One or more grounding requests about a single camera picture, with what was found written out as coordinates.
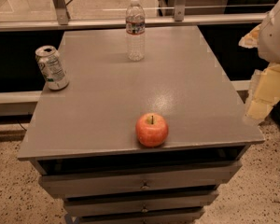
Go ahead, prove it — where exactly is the metal railing frame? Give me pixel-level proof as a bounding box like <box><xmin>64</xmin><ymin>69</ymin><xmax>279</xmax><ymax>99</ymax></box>
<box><xmin>0</xmin><ymin>0</ymin><xmax>276</xmax><ymax>32</ymax></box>

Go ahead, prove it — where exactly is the silver 7up soda can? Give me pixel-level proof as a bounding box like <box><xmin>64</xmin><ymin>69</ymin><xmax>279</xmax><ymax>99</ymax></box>
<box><xmin>35</xmin><ymin>45</ymin><xmax>69</xmax><ymax>91</ymax></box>

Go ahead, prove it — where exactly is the clear plastic water bottle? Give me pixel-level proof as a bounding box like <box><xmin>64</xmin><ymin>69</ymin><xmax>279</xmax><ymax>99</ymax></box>
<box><xmin>125</xmin><ymin>0</ymin><xmax>146</xmax><ymax>62</ymax></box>

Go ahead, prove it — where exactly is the grey drawer cabinet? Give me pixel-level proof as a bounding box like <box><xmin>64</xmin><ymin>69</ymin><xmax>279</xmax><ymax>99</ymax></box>
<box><xmin>18</xmin><ymin>27</ymin><xmax>263</xmax><ymax>224</ymax></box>

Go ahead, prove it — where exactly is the red apple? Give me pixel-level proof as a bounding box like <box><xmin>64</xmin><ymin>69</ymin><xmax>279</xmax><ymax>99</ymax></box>
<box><xmin>135</xmin><ymin>113</ymin><xmax>169</xmax><ymax>147</ymax></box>

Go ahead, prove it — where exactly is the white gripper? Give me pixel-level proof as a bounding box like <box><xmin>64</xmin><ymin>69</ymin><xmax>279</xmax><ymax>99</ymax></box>
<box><xmin>238</xmin><ymin>0</ymin><xmax>280</xmax><ymax>121</ymax></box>

